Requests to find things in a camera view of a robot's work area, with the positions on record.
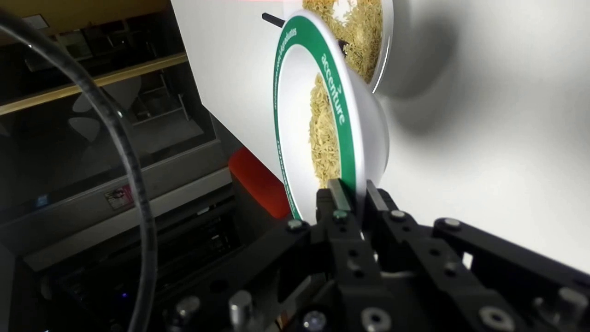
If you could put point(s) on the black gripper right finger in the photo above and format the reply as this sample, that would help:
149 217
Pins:
392 236

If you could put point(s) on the green rimmed white bowl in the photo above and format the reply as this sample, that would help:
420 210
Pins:
368 134

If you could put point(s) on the red chair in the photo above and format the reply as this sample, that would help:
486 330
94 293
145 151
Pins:
260 181

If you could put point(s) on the dry rice pile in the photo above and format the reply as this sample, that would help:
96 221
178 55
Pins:
361 37
322 140

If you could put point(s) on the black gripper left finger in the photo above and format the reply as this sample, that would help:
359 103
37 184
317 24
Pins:
333 227

